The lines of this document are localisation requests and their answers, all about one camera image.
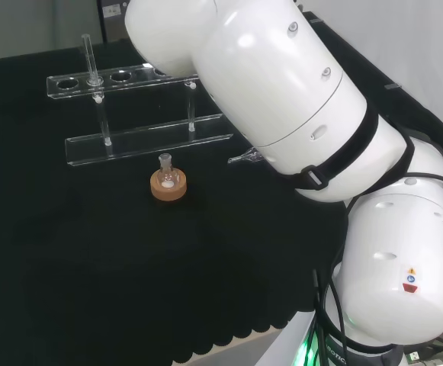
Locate small glass weighing funnel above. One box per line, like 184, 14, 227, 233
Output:
226, 146, 268, 166

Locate clear acrylic funnel stand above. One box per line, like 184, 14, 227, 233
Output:
46, 33, 235, 168

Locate small round-bottom glass flask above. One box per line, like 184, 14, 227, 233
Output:
158, 152, 178, 190

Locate black bench cloth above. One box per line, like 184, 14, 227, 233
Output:
0, 11, 443, 366

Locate black box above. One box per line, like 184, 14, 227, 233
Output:
96, 0, 131, 44

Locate brown cork ring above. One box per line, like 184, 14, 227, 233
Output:
149, 169, 189, 201

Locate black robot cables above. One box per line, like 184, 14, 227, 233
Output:
311, 268, 351, 366

